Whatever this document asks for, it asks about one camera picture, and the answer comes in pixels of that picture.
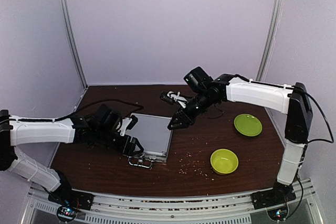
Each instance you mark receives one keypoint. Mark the aluminium poker case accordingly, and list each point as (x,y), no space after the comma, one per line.
(154,136)

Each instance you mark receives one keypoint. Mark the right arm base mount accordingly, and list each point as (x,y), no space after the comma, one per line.
(275,200)

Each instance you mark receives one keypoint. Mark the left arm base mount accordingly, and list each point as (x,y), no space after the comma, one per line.
(70,202)

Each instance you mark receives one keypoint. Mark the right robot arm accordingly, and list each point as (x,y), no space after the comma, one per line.
(259,157)

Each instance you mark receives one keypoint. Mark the green plate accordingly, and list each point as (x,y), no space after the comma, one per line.
(248,125)

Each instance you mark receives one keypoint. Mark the right frame post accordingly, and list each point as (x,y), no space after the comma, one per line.
(270,39)

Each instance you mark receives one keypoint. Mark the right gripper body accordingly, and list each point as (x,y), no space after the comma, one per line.
(191,117)

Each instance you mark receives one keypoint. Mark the green bowl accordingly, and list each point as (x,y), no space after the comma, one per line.
(224,161)

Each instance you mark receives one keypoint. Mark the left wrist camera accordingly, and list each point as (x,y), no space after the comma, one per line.
(127,124)

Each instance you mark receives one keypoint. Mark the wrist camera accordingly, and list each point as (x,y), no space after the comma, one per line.
(127,124)
(174,98)

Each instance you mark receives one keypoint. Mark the frame post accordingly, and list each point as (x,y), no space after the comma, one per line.
(72,43)
(270,39)

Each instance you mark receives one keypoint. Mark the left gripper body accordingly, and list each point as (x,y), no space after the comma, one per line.
(119,147)

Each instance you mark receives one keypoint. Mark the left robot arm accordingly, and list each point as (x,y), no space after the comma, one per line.
(106,127)

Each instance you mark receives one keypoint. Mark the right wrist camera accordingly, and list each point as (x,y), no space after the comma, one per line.
(174,98)

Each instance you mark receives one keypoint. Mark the left frame post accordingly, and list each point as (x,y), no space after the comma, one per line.
(72,43)

